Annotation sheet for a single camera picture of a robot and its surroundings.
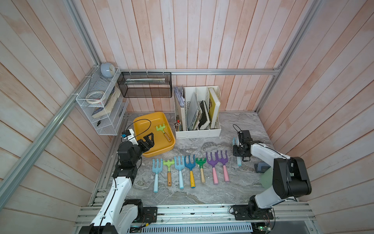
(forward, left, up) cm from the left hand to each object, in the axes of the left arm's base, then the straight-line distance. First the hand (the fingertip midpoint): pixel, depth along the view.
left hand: (149, 138), depth 80 cm
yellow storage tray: (+24, -1, -17) cm, 29 cm away
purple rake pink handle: (-17, -39, -19) cm, 46 cm away
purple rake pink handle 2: (-4, -46, -20) cm, 50 cm away
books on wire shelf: (+11, +26, +10) cm, 30 cm away
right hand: (+2, -56, -18) cm, 59 cm away
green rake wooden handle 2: (+21, -3, -18) cm, 28 cm away
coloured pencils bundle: (+12, -16, -3) cm, 20 cm away
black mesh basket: (+43, +8, +6) cm, 44 cm away
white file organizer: (+20, -28, +1) cm, 35 cm away
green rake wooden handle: (-6, -10, -20) cm, 23 cm away
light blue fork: (-8, -17, -20) cm, 28 cm away
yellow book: (+22, -39, +6) cm, 45 cm away
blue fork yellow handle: (-8, -24, -20) cm, 33 cm away
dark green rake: (-5, -31, -20) cm, 37 cm away
